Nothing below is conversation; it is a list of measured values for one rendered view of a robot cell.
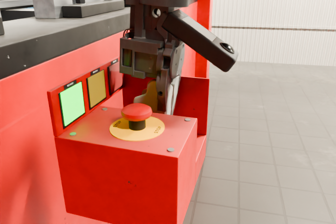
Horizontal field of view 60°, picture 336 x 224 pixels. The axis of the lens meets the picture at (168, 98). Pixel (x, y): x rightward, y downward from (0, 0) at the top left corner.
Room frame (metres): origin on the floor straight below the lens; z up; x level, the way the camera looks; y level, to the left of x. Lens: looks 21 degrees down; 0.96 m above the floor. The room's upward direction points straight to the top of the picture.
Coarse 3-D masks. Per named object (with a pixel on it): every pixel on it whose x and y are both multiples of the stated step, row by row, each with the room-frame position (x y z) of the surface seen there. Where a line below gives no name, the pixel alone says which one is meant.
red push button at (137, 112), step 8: (128, 104) 0.35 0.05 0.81; (136, 104) 0.35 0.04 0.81; (144, 104) 0.35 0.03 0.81; (128, 112) 0.33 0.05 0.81; (136, 112) 0.33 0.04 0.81; (144, 112) 0.33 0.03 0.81; (128, 120) 0.34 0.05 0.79; (136, 120) 0.32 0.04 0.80; (144, 120) 0.34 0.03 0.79; (136, 128) 0.33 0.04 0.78
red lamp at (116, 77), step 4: (112, 64) 0.46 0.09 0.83; (116, 64) 0.47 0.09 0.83; (108, 68) 0.45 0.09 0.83; (112, 68) 0.46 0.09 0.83; (116, 68) 0.47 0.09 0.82; (112, 72) 0.46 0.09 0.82; (116, 72) 0.47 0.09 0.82; (112, 76) 0.46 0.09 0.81; (116, 76) 0.47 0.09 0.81; (120, 76) 0.49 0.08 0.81; (112, 80) 0.46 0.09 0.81; (116, 80) 0.47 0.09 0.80; (120, 80) 0.48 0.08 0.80; (112, 84) 0.46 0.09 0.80; (116, 84) 0.47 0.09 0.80; (120, 84) 0.48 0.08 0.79; (112, 88) 0.45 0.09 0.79; (116, 88) 0.47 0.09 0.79
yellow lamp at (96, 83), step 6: (102, 72) 0.43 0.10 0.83; (90, 78) 0.40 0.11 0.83; (96, 78) 0.41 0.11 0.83; (102, 78) 0.43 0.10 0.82; (90, 84) 0.39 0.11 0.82; (96, 84) 0.41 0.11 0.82; (102, 84) 0.43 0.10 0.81; (90, 90) 0.39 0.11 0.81; (96, 90) 0.41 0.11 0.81; (102, 90) 0.42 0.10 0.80; (90, 96) 0.39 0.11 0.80; (96, 96) 0.41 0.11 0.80; (102, 96) 0.42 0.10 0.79; (90, 102) 0.39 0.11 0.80; (96, 102) 0.40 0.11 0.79
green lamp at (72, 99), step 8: (72, 88) 0.35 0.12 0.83; (80, 88) 0.37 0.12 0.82; (64, 96) 0.34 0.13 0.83; (72, 96) 0.35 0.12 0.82; (80, 96) 0.37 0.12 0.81; (64, 104) 0.33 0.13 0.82; (72, 104) 0.35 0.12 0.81; (80, 104) 0.37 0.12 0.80; (64, 112) 0.33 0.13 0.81; (72, 112) 0.35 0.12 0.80; (80, 112) 0.36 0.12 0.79; (64, 120) 0.33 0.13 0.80; (72, 120) 0.35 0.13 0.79
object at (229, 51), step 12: (180, 12) 0.44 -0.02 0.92; (168, 24) 0.41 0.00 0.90; (180, 24) 0.41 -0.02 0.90; (192, 24) 0.42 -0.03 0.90; (180, 36) 0.41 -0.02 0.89; (192, 36) 0.40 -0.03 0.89; (204, 36) 0.40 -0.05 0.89; (216, 36) 0.43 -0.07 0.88; (192, 48) 0.40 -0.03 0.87; (204, 48) 0.40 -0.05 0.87; (216, 48) 0.39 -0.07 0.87; (228, 48) 0.40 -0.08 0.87; (216, 60) 0.39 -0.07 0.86; (228, 60) 0.39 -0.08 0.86
